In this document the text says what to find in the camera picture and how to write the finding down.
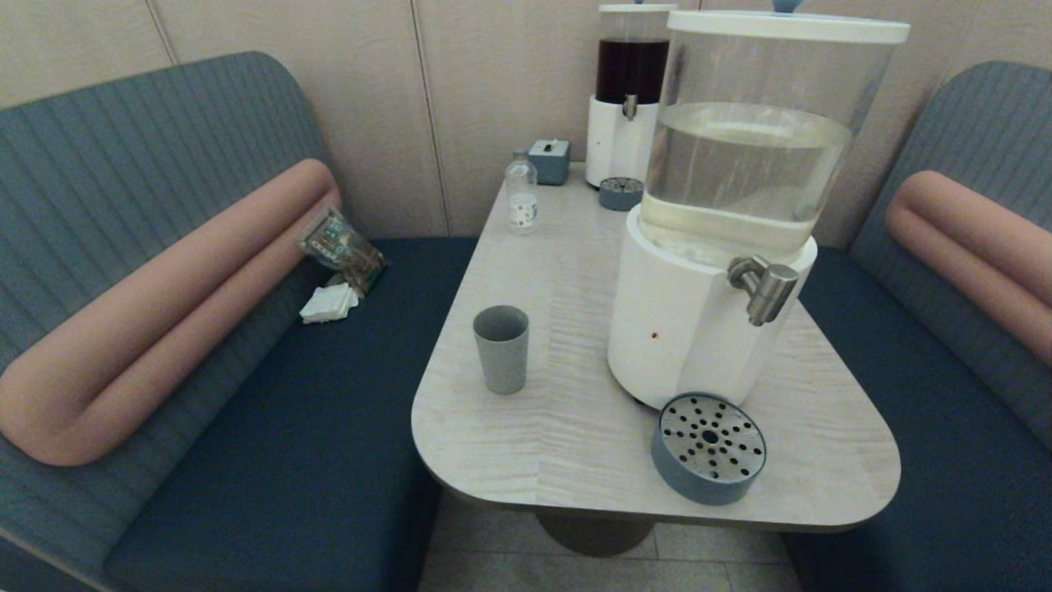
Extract blue ribbed booth sofa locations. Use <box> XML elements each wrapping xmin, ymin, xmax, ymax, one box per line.
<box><xmin>781</xmin><ymin>60</ymin><xmax>1052</xmax><ymax>592</ymax></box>
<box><xmin>0</xmin><ymin>51</ymin><xmax>478</xmax><ymax>592</ymax></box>

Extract pink bolster cushion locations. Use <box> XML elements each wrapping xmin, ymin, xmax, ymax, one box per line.
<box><xmin>886</xmin><ymin>170</ymin><xmax>1052</xmax><ymax>367</ymax></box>
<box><xmin>0</xmin><ymin>159</ymin><xmax>342</xmax><ymax>467</ymax></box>

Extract white folded napkins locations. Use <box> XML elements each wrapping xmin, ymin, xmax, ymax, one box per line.
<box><xmin>299</xmin><ymin>284</ymin><xmax>360</xmax><ymax>324</ymax></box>

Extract bronze table pedestal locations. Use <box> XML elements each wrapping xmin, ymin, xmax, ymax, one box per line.
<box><xmin>536</xmin><ymin>511</ymin><xmax>657</xmax><ymax>557</ymax></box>

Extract small blue steel drip tray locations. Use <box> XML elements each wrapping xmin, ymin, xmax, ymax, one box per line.
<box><xmin>598</xmin><ymin>177</ymin><xmax>646</xmax><ymax>212</ymax></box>

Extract large blue steel drip tray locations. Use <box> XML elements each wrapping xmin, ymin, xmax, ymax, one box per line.
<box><xmin>651</xmin><ymin>392</ymin><xmax>768</xmax><ymax>506</ymax></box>

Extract clear water dispenser white base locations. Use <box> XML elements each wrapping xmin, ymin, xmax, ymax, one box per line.
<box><xmin>607</xmin><ymin>0</ymin><xmax>911</xmax><ymax>412</ymax></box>

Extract clear plastic bottle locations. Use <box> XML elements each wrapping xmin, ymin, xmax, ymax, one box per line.
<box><xmin>505</xmin><ymin>150</ymin><xmax>539</xmax><ymax>236</ymax></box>

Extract blue-grey tissue box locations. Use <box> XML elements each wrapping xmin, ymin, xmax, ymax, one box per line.
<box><xmin>528</xmin><ymin>138</ymin><xmax>571</xmax><ymax>186</ymax></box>

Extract dark drink dispenser white base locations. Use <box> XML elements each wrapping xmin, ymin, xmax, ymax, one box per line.
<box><xmin>585</xmin><ymin>2</ymin><xmax>679</xmax><ymax>190</ymax></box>

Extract clear green snack packet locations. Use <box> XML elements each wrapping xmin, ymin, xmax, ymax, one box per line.
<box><xmin>298</xmin><ymin>207</ymin><xmax>387</xmax><ymax>295</ymax></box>

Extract steel water dispenser tap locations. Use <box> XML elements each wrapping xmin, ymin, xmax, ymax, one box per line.
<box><xmin>727</xmin><ymin>255</ymin><xmax>800</xmax><ymax>327</ymax></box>

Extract grey plastic cup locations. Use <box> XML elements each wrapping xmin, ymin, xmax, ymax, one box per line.
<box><xmin>473</xmin><ymin>305</ymin><xmax>530</xmax><ymax>395</ymax></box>

